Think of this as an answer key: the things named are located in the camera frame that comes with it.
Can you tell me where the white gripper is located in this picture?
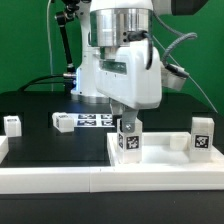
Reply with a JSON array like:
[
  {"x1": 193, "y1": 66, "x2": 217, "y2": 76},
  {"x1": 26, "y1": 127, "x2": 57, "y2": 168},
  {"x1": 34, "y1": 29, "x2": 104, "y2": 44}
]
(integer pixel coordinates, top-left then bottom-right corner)
[{"x1": 95, "y1": 44, "x2": 162, "y2": 132}]

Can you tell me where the white square table top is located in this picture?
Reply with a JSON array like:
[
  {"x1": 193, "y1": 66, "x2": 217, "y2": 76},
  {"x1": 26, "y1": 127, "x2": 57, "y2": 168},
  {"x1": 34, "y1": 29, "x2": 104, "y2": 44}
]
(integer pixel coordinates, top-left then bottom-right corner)
[{"x1": 107, "y1": 132, "x2": 224, "y2": 167}]

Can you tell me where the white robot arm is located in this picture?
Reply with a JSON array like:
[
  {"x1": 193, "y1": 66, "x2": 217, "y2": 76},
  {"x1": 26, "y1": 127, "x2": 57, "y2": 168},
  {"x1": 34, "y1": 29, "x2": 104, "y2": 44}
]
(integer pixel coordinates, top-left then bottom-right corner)
[{"x1": 81, "y1": 0, "x2": 208, "y2": 133}]

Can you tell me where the marker sheet with tags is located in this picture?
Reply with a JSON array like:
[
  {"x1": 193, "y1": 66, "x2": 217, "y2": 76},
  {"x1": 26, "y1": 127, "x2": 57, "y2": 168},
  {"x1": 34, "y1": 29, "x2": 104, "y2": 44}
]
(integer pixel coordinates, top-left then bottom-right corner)
[{"x1": 69, "y1": 113, "x2": 113, "y2": 127}]

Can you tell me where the white U-shaped fence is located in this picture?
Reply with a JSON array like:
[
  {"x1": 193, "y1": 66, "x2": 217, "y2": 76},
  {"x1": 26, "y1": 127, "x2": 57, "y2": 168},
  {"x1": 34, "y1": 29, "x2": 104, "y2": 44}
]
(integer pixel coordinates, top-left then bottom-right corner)
[{"x1": 0, "y1": 134, "x2": 224, "y2": 195}]

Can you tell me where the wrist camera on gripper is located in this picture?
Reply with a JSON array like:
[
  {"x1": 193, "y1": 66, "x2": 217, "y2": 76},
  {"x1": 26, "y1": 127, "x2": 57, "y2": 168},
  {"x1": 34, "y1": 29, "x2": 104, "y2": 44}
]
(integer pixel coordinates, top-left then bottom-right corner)
[{"x1": 161, "y1": 64, "x2": 189, "y2": 91}]

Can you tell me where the black cable bundle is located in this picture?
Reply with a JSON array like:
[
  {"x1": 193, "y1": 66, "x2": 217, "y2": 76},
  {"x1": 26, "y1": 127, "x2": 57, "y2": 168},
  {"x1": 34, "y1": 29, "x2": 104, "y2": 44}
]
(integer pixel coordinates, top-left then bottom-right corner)
[{"x1": 18, "y1": 73, "x2": 74, "y2": 92}]

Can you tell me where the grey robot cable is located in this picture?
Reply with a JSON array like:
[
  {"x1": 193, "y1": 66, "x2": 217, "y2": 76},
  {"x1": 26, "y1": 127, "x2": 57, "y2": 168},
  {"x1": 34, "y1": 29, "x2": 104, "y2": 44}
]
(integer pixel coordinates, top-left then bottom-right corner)
[{"x1": 146, "y1": 9, "x2": 220, "y2": 114}]

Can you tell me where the white thin cable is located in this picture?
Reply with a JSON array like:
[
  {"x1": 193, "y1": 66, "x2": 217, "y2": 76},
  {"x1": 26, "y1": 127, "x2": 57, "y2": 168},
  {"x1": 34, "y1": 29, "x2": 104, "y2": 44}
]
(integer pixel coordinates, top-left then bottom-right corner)
[{"x1": 46, "y1": 0, "x2": 55, "y2": 92}]

